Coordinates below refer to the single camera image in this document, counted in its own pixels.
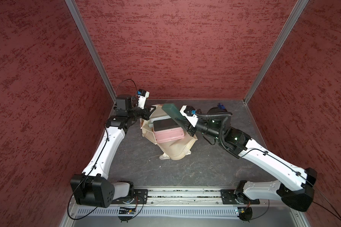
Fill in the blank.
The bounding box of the cream floral canvas tote bag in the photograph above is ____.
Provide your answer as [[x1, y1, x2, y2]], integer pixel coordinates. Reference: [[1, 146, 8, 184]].
[[140, 104, 198, 160]]

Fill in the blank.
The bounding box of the green pencil case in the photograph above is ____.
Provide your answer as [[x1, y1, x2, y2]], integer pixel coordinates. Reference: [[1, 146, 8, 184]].
[[162, 103, 190, 131]]

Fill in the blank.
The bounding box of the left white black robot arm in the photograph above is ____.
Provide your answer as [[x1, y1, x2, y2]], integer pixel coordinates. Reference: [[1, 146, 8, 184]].
[[70, 89, 156, 208]]

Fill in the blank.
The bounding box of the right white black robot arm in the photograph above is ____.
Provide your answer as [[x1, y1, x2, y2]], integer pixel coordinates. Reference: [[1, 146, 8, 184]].
[[180, 106, 317, 212]]

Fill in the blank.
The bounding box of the dark grey pencil case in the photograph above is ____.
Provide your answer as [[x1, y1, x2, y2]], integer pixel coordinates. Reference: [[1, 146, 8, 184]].
[[153, 118, 179, 131]]

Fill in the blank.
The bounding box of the pink pencil case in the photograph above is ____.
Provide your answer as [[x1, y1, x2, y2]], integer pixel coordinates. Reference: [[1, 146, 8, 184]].
[[153, 127, 185, 143]]

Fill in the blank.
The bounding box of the blue stapler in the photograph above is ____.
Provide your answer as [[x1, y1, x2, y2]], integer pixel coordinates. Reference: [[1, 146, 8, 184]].
[[217, 103, 226, 111]]

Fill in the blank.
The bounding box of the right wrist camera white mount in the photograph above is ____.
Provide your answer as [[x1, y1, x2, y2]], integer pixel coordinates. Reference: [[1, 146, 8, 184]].
[[180, 105, 199, 128]]

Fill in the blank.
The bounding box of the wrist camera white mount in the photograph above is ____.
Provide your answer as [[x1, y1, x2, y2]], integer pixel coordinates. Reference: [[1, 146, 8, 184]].
[[180, 105, 199, 128], [137, 89, 150, 109]]

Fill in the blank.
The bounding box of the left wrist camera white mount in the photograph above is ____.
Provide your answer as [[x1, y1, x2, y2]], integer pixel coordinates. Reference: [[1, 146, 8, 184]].
[[137, 89, 150, 109]]

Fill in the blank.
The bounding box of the aluminium front rail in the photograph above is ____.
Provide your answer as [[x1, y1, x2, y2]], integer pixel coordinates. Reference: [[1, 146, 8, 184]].
[[70, 186, 299, 206]]

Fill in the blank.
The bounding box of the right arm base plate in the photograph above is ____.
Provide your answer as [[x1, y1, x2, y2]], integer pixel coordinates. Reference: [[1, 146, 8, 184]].
[[220, 189, 260, 205]]

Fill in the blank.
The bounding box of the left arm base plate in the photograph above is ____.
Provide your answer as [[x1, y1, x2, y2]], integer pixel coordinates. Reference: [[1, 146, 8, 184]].
[[111, 189, 149, 205]]

